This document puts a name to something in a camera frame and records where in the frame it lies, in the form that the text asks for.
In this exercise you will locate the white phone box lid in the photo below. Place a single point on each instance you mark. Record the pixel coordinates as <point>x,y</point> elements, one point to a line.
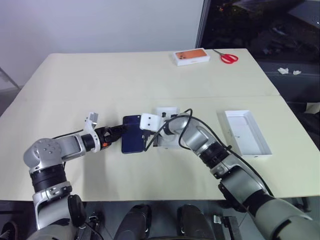
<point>247,135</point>

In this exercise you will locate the dark blue phone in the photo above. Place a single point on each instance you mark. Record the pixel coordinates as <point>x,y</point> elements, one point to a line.
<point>131,140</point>

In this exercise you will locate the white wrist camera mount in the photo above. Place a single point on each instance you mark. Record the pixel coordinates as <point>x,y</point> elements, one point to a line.
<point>150,122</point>
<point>90,128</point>

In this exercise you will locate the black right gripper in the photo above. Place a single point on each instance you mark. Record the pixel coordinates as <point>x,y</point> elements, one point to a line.
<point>149,133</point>

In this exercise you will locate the grey window frame post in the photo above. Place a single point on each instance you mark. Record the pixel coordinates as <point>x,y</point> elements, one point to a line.
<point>203,22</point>

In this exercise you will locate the white phone box base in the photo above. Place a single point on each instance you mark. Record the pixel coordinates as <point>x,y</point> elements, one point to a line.
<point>170,141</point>

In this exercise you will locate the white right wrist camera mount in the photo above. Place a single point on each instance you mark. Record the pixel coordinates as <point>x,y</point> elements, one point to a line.
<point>150,122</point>

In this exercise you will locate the black metal bracket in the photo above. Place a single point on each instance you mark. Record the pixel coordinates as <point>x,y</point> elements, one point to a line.
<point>227,226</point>

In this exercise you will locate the dark rounded shape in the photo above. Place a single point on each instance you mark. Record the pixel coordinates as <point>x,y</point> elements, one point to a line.
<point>136,222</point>
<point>193,222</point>

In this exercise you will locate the phone box with orange print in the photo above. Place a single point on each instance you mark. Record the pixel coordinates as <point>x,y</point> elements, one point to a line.
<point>191,57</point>

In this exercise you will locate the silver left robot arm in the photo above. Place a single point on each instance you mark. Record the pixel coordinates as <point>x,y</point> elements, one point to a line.
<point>47,150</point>

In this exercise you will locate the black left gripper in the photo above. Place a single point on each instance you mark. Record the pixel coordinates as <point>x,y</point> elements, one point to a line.
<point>103,137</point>

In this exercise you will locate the dark chair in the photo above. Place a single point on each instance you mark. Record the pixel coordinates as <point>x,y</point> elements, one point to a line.
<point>310,120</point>

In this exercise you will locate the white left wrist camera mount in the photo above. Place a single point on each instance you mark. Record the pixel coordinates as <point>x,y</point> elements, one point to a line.
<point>90,128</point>

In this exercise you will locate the crumpled white paper scrap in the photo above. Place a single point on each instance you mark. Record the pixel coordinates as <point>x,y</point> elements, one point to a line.
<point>283,70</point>
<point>297,72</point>

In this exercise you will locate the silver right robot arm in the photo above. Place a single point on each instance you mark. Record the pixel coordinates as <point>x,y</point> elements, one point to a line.
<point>235,175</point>

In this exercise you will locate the dark shoe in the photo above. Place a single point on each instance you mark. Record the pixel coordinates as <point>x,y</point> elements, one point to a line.
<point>8,231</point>

